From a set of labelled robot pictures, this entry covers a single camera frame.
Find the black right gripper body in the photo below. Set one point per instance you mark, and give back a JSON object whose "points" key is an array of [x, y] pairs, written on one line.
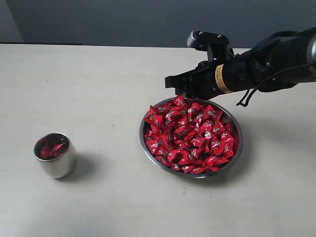
{"points": [[217, 78]]}

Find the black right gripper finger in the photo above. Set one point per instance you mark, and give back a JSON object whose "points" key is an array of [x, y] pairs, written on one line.
{"points": [[181, 83]]}

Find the pile of red candies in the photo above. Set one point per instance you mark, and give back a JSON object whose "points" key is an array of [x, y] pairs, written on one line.
{"points": [[187, 140]]}

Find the steel cup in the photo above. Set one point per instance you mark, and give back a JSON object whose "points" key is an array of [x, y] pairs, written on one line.
{"points": [[62, 166]]}

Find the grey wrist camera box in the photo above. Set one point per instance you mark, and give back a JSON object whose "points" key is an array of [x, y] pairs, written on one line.
{"points": [[215, 45]]}

